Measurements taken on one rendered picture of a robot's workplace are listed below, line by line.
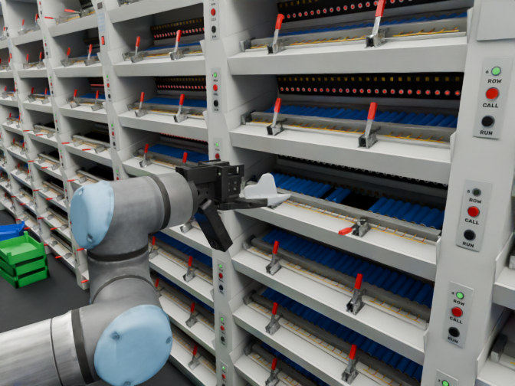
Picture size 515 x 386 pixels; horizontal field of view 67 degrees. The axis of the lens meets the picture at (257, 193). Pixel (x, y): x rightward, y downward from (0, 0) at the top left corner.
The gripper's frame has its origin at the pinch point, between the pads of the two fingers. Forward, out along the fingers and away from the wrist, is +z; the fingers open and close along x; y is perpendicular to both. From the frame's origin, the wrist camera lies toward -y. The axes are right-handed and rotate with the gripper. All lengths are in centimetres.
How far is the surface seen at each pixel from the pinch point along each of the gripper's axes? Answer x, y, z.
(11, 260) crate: 200, -81, -10
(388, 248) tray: -20.3, -10.6, 16.6
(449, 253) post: -32.1, -7.7, 16.3
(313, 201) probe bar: 3.1, -6.5, 20.9
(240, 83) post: 30.3, 21.8, 20.0
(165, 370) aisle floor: 76, -99, 19
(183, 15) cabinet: 79, 47, 34
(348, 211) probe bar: -7.3, -6.7, 20.8
